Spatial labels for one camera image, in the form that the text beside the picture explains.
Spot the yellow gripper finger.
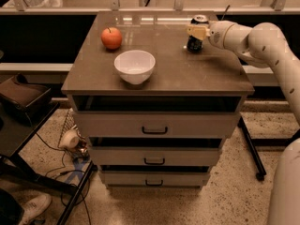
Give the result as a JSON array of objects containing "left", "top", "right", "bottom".
[{"left": 187, "top": 24, "right": 210, "bottom": 40}]

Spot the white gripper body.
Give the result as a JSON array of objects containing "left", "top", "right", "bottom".
[{"left": 208, "top": 21, "right": 237, "bottom": 49}]

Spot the blue pepsi can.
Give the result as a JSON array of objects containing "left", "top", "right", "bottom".
[{"left": 187, "top": 15, "right": 209, "bottom": 53}]

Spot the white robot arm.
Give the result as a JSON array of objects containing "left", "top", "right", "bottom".
[{"left": 187, "top": 21, "right": 300, "bottom": 225}]

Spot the white bowl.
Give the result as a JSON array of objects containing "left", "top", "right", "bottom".
[{"left": 114, "top": 50, "right": 156, "bottom": 85}]

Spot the orange apple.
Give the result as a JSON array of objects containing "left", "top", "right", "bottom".
[{"left": 100, "top": 27, "right": 122, "bottom": 50}]

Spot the grey drawer cabinet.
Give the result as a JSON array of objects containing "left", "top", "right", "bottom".
[{"left": 62, "top": 11, "right": 254, "bottom": 173}]

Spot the black stand leg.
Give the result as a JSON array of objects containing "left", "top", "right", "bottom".
[{"left": 238, "top": 117, "right": 266, "bottom": 181}]

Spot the top grey drawer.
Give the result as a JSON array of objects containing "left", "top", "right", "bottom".
[{"left": 73, "top": 112, "right": 240, "bottom": 138}]

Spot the grey drawer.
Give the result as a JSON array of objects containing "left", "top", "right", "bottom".
[
  {"left": 99, "top": 172, "right": 210, "bottom": 187},
  {"left": 73, "top": 112, "right": 240, "bottom": 138},
  {"left": 89, "top": 147, "right": 220, "bottom": 166}
]

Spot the middle grey drawer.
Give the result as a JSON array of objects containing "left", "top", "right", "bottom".
[{"left": 89, "top": 147, "right": 220, "bottom": 166}]

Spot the white round device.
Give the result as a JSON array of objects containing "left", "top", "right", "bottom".
[{"left": 59, "top": 129, "right": 80, "bottom": 150}]

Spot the bottom grey drawer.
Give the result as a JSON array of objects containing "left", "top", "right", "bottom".
[{"left": 99, "top": 172, "right": 210, "bottom": 187}]

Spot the brown bag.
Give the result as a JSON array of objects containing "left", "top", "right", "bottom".
[{"left": 0, "top": 74, "right": 52, "bottom": 119}]

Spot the black side table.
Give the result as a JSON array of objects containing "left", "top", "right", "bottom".
[{"left": 0, "top": 101, "right": 94, "bottom": 225}]

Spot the white sneaker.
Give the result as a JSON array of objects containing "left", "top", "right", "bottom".
[{"left": 18, "top": 193, "right": 52, "bottom": 225}]

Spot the wire basket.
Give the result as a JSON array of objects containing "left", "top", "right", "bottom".
[{"left": 58, "top": 109, "right": 89, "bottom": 159}]

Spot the black cable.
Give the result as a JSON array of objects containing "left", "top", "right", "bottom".
[{"left": 24, "top": 112, "right": 93, "bottom": 225}]

